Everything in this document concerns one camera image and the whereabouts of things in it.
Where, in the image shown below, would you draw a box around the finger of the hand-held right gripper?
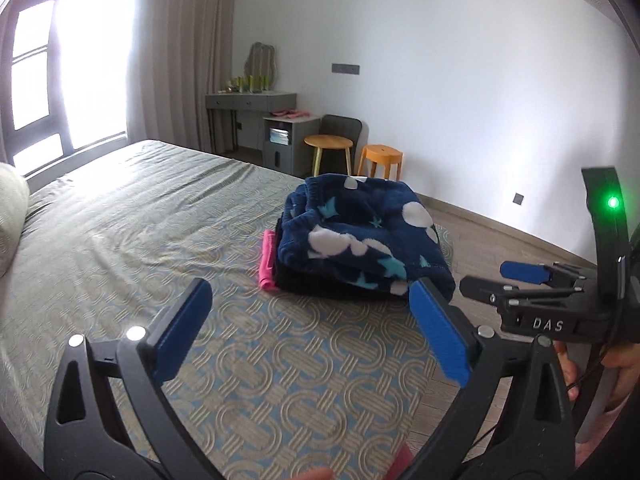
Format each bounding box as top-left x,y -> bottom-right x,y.
500,261 -> 596,289
459,275 -> 586,311

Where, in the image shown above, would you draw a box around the dark-framed window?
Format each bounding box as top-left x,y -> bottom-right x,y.
0,0 -> 136,178

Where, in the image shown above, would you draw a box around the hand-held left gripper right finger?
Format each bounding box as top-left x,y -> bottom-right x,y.
400,277 -> 588,480

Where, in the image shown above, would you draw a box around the black folded clothing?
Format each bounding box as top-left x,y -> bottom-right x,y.
274,217 -> 416,302

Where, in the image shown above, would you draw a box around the pink folded clothing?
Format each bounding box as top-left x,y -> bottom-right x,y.
259,229 -> 279,292

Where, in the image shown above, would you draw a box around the person's right hand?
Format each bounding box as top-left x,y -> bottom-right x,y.
554,342 -> 640,411

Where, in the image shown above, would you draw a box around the round wooden stool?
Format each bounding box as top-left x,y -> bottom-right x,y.
304,134 -> 354,178

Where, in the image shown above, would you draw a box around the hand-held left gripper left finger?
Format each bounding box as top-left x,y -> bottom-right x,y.
44,277 -> 221,480

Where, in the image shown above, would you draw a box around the dark grey chair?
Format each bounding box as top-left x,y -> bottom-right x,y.
320,114 -> 363,173

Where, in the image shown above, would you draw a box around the blue fleece star-print pants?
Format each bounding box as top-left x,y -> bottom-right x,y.
279,172 -> 457,301

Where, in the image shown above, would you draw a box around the grey bedside cabinet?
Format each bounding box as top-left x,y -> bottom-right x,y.
262,114 -> 321,177

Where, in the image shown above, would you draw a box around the grey dressing table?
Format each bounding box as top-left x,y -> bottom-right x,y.
205,91 -> 299,154

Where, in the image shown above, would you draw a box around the orange plastic stool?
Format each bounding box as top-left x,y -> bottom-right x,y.
356,144 -> 404,181

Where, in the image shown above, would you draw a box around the wavy-framed table mirror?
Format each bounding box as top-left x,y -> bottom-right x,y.
243,41 -> 277,92

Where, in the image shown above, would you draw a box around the grey pillow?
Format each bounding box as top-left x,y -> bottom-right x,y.
0,161 -> 31,278

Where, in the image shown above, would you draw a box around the yellow-green cosmetic bottles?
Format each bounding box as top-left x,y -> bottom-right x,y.
227,75 -> 273,95

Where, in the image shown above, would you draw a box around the beige curtain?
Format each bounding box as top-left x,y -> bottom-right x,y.
122,0 -> 237,153

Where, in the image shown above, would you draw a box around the bed with patterned olive sheet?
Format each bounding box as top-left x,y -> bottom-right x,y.
0,139 -> 453,480

